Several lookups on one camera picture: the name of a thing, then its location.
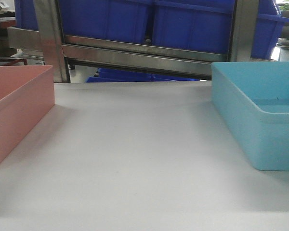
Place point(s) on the light blue plastic box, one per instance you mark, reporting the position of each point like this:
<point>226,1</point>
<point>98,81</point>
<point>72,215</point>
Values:
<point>253,100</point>

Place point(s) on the pink plastic box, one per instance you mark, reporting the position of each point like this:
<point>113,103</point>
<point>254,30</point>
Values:
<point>26,96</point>

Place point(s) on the stainless steel shelf rack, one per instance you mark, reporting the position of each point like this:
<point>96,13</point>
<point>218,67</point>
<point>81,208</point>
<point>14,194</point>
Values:
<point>51,44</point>

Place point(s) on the dark blue bin upper left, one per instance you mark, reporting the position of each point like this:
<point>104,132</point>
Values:
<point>118,20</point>

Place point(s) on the dark blue bin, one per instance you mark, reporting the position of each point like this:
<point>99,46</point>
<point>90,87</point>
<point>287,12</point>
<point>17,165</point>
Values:
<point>268,29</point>
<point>198,25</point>
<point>25,15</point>
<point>118,20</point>

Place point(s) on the dark blue bin upper middle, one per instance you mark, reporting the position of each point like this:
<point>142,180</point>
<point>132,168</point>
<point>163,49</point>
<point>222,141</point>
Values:
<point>198,25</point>

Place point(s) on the dark blue bin upper right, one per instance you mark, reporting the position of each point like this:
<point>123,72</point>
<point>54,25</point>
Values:
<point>268,29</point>

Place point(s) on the dark blue bin far left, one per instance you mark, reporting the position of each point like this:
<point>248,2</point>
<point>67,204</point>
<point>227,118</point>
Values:
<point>25,15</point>

